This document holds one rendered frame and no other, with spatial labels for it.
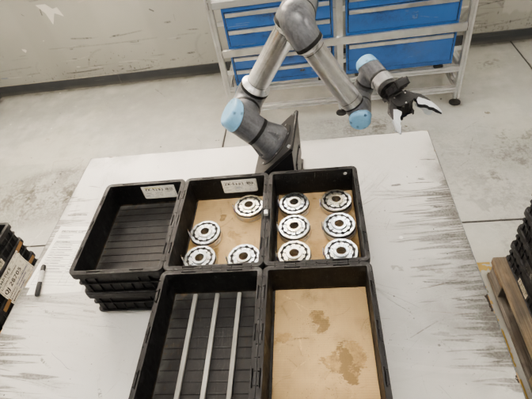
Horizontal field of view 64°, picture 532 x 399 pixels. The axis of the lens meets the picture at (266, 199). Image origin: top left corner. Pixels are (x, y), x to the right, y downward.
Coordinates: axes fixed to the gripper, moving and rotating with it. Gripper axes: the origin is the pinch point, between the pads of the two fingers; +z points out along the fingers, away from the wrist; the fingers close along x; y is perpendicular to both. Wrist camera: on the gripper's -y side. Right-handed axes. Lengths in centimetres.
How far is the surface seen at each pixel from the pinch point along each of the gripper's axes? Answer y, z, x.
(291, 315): 5, 34, 64
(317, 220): 15.1, 6.8, 42.7
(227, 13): 63, -175, 17
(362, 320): 5, 44, 47
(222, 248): 11, 2, 75
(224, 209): 16, -14, 69
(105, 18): 104, -297, 99
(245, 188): 13, -16, 59
